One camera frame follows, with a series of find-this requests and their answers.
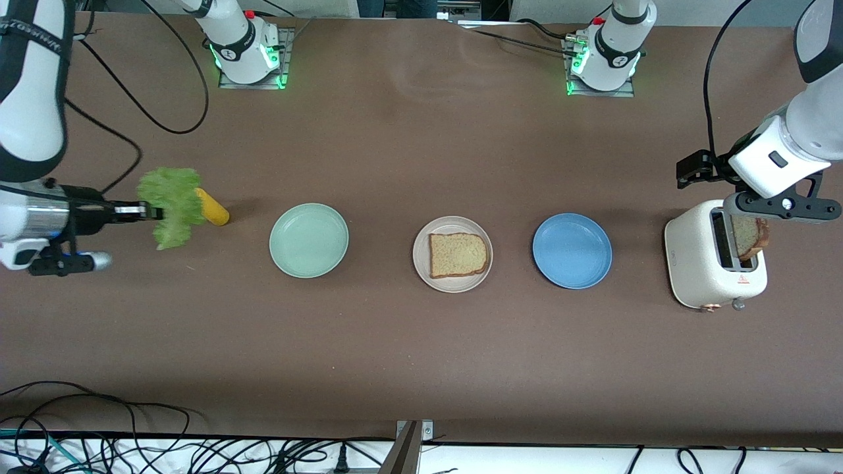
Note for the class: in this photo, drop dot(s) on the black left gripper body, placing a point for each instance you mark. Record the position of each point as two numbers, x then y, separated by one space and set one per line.
718 164

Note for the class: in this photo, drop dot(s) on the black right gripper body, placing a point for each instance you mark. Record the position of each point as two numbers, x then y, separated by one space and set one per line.
89 215

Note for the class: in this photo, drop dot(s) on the green lettuce leaf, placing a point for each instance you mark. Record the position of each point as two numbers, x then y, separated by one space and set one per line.
174 191

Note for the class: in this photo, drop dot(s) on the yellow mustard squeeze bottle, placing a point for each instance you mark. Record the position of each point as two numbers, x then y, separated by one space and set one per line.
216 212

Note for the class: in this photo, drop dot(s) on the brown bread slice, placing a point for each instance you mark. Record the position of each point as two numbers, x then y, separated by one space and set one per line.
747 240
458 255

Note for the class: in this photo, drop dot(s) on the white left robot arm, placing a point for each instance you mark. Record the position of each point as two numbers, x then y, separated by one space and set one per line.
612 78

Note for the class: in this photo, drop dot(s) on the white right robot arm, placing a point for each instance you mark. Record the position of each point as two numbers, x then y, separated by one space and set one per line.
33 99

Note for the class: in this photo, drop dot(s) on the blue plate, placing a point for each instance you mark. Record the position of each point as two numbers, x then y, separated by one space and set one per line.
571 250

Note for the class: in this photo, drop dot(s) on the green plate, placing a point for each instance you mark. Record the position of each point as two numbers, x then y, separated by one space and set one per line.
308 240

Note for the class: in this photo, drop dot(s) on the beige plate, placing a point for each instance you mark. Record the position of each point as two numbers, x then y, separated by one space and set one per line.
454 285

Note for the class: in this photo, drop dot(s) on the white toaster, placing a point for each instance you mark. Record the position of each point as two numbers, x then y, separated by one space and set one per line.
691 257

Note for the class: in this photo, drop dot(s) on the grey power strip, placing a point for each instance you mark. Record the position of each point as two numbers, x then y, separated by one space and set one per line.
461 12

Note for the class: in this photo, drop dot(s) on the black power plug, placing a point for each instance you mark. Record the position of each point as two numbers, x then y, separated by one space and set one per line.
341 461

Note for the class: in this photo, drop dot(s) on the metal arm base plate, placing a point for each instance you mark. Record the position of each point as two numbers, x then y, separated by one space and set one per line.
602 93
288 52

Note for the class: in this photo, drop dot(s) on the grey metal camera pole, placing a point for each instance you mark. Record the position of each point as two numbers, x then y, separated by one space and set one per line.
403 454

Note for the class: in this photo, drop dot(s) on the small metal bracket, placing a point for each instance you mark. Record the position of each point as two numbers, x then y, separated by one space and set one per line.
427 429

